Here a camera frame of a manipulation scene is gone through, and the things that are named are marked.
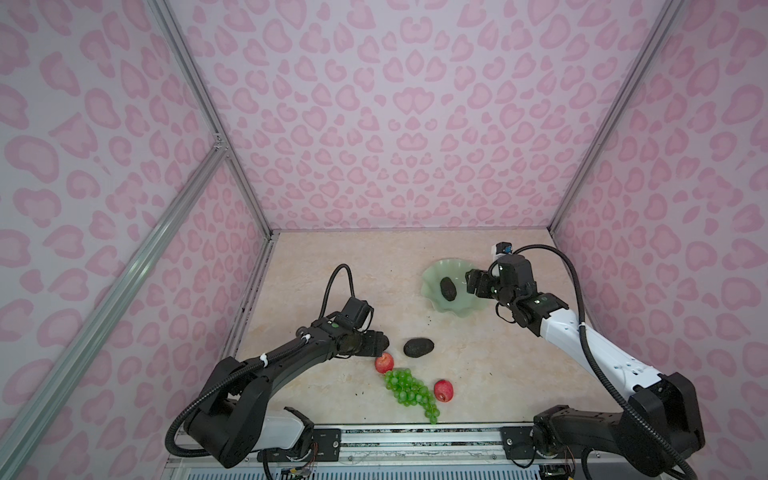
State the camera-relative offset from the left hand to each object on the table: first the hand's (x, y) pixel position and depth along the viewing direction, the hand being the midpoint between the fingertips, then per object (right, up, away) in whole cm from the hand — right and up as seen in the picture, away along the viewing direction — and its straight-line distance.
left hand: (374, 341), depth 86 cm
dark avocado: (+24, +14, +13) cm, 30 cm away
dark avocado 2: (+12, -1, -1) cm, 13 cm away
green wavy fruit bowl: (+28, +9, +11) cm, 32 cm away
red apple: (+3, -5, -4) cm, 7 cm away
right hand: (+30, +20, -3) cm, 36 cm away
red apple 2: (+18, -11, -8) cm, 23 cm away
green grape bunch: (+10, -11, -8) cm, 17 cm away
